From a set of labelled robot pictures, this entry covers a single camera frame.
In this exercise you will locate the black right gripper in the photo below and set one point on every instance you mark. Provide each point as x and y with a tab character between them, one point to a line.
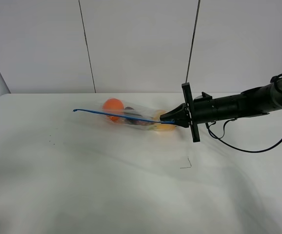
178	116

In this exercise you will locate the clear bag with blue zipper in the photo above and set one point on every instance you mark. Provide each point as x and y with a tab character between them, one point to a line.
148	113

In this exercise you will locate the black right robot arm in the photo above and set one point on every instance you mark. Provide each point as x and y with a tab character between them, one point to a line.
254	102

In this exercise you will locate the dark purple object in bag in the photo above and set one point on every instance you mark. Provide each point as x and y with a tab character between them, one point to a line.
134	117

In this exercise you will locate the yellow-green fruit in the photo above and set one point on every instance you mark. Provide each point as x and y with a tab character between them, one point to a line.
159	126

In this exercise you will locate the orange ball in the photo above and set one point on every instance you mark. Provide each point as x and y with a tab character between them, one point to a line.
113	106

